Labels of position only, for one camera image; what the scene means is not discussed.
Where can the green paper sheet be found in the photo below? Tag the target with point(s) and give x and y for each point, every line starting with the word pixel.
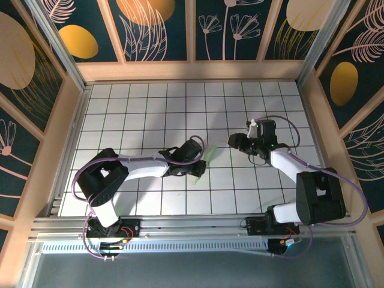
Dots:
pixel 210 153

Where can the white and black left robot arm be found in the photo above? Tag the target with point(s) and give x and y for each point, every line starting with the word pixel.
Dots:
pixel 87 183

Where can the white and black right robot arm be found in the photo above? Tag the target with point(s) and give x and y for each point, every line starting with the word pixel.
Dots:
pixel 321 198

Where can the wiring module with circuit board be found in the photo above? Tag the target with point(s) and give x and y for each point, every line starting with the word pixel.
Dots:
pixel 279 249

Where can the black wiring connector module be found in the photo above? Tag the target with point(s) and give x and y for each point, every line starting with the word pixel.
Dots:
pixel 109 249

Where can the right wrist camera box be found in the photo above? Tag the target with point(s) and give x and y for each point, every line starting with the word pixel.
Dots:
pixel 252 128

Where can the aluminium side rail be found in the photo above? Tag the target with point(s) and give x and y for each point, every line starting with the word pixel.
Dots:
pixel 311 120
pixel 70 150

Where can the aluminium mounting rail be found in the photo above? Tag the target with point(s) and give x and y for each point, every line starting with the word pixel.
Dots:
pixel 192 225

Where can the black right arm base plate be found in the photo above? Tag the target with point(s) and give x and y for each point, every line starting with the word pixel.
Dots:
pixel 255 226

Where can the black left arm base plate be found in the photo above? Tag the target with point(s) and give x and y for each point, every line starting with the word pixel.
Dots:
pixel 133 223

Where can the aluminium corner post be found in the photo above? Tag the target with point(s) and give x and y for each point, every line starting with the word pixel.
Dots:
pixel 324 39
pixel 59 45

